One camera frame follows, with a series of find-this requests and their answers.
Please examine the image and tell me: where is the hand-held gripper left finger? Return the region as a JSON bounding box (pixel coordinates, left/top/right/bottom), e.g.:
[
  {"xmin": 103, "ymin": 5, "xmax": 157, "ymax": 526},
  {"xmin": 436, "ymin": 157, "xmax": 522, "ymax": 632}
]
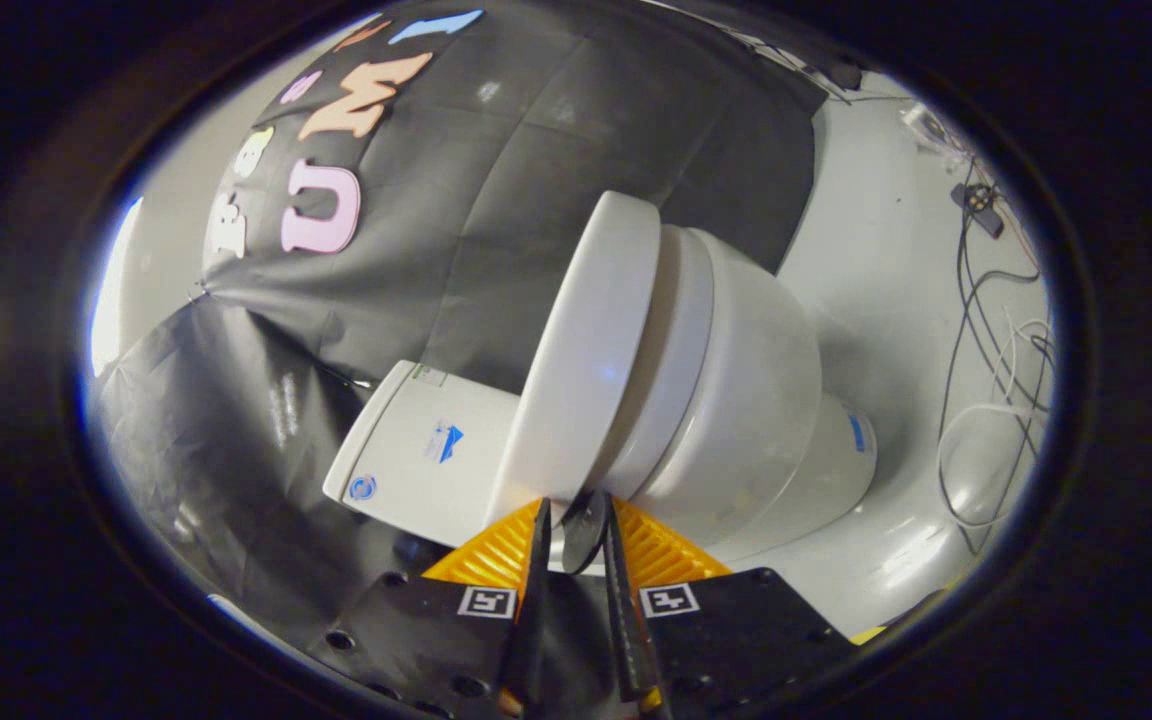
[{"xmin": 304, "ymin": 497, "xmax": 555, "ymax": 720}]

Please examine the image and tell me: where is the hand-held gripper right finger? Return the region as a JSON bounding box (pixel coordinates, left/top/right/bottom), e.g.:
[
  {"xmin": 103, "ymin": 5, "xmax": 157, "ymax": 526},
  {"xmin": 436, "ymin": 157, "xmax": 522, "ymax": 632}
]
[{"xmin": 604, "ymin": 495, "xmax": 859, "ymax": 720}]

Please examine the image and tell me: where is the white toilet lid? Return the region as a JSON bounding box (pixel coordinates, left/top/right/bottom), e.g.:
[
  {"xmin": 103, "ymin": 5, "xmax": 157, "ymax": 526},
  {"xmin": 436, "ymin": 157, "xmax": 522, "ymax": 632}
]
[{"xmin": 486, "ymin": 190, "xmax": 662, "ymax": 576}]

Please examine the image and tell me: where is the white ceramic toilet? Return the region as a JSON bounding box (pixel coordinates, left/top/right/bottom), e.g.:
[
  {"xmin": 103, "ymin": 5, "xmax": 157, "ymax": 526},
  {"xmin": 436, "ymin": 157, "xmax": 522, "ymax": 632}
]
[{"xmin": 323, "ymin": 225, "xmax": 879, "ymax": 563}]

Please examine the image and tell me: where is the white toilet seat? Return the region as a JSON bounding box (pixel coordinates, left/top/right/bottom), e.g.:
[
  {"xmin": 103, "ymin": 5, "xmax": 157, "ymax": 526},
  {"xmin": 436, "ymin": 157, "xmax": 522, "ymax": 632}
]
[{"xmin": 591, "ymin": 225, "xmax": 717, "ymax": 501}]

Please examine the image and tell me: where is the white ceramic tank cover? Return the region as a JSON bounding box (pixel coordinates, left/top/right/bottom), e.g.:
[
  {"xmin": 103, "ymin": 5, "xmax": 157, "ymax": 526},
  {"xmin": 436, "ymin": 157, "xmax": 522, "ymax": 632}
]
[{"xmin": 323, "ymin": 360, "xmax": 429, "ymax": 511}]

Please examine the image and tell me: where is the black backdrop cloth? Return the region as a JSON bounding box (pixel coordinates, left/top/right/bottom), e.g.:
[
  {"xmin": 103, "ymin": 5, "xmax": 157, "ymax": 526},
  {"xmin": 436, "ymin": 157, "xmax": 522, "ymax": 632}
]
[{"xmin": 96, "ymin": 0, "xmax": 832, "ymax": 641}]

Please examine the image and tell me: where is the small black connector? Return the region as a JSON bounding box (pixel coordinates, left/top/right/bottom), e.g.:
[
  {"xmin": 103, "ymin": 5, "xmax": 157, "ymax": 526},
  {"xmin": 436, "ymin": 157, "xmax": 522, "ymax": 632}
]
[{"xmin": 951, "ymin": 182, "xmax": 1005, "ymax": 239}]

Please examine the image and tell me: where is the tangle of thin cables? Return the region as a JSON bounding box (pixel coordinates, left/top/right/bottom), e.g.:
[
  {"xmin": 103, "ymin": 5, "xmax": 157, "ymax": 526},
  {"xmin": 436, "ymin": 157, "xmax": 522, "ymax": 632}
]
[{"xmin": 936, "ymin": 160, "xmax": 1059, "ymax": 531}]

